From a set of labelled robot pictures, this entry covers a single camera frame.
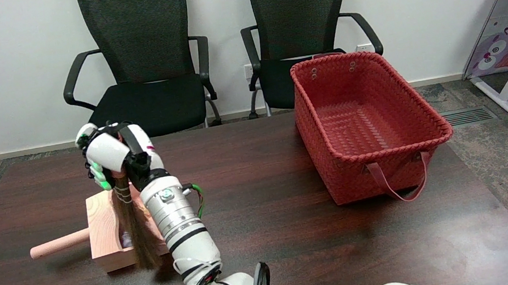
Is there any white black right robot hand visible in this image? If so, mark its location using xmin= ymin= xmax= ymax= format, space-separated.
xmin=74 ymin=114 xmax=170 ymax=199

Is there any brown straw hand broom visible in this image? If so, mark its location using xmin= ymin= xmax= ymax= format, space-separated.
xmin=109 ymin=171 xmax=163 ymax=274

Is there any black mesh office chair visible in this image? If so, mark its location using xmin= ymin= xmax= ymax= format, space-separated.
xmin=52 ymin=0 xmax=224 ymax=149
xmin=236 ymin=0 xmax=391 ymax=119

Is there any red woven plastic basket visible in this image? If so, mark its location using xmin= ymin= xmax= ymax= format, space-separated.
xmin=288 ymin=40 xmax=461 ymax=214

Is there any metal floor vent grille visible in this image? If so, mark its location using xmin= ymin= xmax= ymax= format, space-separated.
xmin=439 ymin=104 xmax=498 ymax=129

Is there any wooden dustpan with round handle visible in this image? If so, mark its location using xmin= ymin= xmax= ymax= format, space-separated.
xmin=24 ymin=183 xmax=173 ymax=282

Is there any green robot cable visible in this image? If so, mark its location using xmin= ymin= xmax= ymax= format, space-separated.
xmin=190 ymin=183 xmax=207 ymax=220

